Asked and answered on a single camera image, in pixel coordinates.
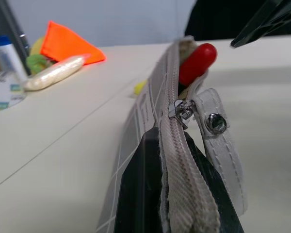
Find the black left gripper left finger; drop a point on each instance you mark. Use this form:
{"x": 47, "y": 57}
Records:
{"x": 138, "y": 194}

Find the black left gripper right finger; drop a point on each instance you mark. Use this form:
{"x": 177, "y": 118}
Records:
{"x": 218, "y": 194}

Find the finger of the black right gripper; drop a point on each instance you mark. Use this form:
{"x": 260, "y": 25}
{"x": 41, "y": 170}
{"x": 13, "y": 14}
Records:
{"x": 264, "y": 26}

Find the red marker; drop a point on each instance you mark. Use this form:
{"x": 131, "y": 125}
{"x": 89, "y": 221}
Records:
{"x": 196, "y": 63}

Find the grey grid zipper pouch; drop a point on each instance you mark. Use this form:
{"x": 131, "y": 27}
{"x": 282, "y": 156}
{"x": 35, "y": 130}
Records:
{"x": 148, "y": 114}

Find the yellow highlighter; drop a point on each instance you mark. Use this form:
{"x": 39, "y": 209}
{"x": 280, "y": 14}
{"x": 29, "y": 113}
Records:
{"x": 139, "y": 88}

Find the orange fabric pouch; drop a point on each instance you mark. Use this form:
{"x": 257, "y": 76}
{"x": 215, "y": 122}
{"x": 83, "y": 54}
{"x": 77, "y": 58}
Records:
{"x": 68, "y": 43}

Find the large black rounded object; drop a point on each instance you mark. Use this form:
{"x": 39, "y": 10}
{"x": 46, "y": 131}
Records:
{"x": 215, "y": 19}

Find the clear bag of white grains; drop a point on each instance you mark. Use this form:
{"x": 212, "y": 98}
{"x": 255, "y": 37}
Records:
{"x": 55, "y": 72}

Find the green plush toy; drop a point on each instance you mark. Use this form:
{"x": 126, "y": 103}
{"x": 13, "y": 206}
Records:
{"x": 36, "y": 63}

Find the white labelled round container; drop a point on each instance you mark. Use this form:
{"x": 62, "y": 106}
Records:
{"x": 2, "y": 94}

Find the yellow round object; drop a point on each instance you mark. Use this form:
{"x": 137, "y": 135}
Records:
{"x": 37, "y": 46}

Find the white bottle with blue cap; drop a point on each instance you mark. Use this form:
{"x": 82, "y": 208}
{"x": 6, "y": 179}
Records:
{"x": 8, "y": 55}

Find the black metal pole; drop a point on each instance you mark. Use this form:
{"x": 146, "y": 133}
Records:
{"x": 15, "y": 29}

